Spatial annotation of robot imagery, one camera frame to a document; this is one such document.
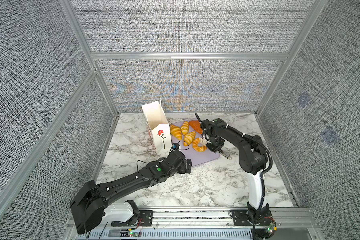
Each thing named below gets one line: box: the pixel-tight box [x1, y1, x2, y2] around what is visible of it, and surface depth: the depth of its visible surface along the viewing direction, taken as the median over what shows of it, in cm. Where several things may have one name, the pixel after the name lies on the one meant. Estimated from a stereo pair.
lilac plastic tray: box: [171, 131, 220, 167], surface depth 96 cm
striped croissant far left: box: [169, 124, 182, 140], surface depth 106 cm
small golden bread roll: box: [181, 121, 190, 136], surface depth 108 cm
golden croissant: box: [184, 130, 196, 147], surface depth 102 cm
